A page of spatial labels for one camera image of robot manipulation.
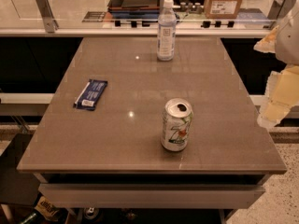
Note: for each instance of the left metal glass bracket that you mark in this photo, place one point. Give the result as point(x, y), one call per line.
point(50, 24)

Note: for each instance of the brown cardboard box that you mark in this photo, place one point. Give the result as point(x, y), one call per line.
point(221, 9)

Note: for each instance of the clear plastic water bottle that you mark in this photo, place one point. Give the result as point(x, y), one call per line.
point(167, 22)

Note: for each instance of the right metal glass bracket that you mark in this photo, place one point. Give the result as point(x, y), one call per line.
point(278, 10)

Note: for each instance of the white green 7up can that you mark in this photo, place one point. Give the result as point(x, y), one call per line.
point(177, 120)

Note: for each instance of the blue rxbar blueberry wrapper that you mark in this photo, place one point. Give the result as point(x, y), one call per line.
point(90, 95)

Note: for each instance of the dark tray stack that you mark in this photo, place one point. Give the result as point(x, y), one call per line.
point(134, 9)

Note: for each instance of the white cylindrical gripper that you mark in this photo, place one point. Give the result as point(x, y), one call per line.
point(289, 41)

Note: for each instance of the metal glass bracket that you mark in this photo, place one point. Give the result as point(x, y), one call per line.
point(278, 10)
point(50, 24)

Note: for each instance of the green bottle under table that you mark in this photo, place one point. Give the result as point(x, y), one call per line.
point(33, 218)

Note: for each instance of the snack bag under table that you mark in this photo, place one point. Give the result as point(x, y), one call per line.
point(47, 209)

